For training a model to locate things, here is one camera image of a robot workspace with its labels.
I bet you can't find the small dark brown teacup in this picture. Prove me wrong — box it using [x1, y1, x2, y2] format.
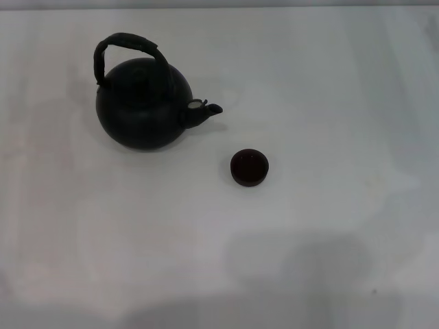
[230, 147, 270, 188]

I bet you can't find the black round teapot with handle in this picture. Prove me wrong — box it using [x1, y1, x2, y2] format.
[92, 32, 224, 151]

